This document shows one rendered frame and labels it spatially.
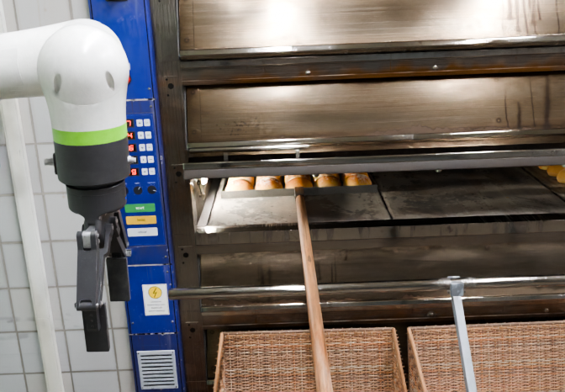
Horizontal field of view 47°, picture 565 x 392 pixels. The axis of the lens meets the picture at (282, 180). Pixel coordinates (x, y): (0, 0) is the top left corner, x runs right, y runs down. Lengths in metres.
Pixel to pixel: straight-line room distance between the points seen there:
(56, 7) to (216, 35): 0.44
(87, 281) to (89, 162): 0.15
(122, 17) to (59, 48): 1.06
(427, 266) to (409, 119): 0.47
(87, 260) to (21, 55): 0.29
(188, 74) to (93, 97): 1.09
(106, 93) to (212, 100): 1.11
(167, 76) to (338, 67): 0.48
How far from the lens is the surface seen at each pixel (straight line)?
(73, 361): 2.30
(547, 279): 1.77
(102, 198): 0.86
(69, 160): 0.85
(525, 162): 1.89
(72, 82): 0.81
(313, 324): 1.43
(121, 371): 2.28
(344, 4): 1.88
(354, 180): 2.31
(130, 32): 1.87
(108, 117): 0.83
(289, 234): 1.99
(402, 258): 2.08
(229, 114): 1.90
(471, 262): 2.13
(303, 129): 1.88
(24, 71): 0.95
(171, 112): 1.91
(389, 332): 2.12
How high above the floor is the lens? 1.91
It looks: 17 degrees down
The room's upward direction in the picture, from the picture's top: 2 degrees counter-clockwise
